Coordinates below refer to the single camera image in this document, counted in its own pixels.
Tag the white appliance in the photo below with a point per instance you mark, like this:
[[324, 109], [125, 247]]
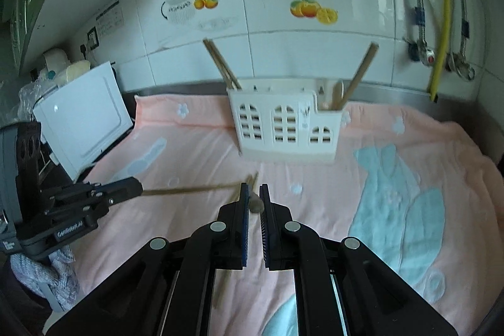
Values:
[[86, 115]]

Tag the black wall socket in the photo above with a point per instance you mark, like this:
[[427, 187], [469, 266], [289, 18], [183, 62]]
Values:
[[93, 37]]

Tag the metal valve with red knob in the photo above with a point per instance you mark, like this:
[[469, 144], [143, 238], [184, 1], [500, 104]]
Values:
[[425, 53]]

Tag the white plastic chopstick holder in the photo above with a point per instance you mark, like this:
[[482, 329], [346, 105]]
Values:
[[265, 123]]

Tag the grey checked cloth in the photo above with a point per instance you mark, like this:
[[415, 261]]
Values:
[[59, 281]]

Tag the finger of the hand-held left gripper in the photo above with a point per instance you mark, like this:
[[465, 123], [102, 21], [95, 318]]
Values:
[[126, 188], [78, 209]]

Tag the clear plastic bag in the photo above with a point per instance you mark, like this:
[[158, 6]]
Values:
[[33, 96]]

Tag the printed wall label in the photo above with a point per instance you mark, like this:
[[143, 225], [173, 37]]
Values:
[[109, 18]]

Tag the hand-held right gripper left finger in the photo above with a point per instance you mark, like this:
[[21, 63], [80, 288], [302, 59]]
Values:
[[244, 225]]

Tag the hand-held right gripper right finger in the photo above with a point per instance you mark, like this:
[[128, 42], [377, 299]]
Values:
[[264, 225]]

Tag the white paper roll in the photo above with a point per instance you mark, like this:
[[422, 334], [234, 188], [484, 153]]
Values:
[[55, 58]]

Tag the beige container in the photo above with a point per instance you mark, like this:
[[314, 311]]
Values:
[[75, 72]]

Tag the pink patterned towel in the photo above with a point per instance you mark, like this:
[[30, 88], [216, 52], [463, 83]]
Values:
[[177, 147]]

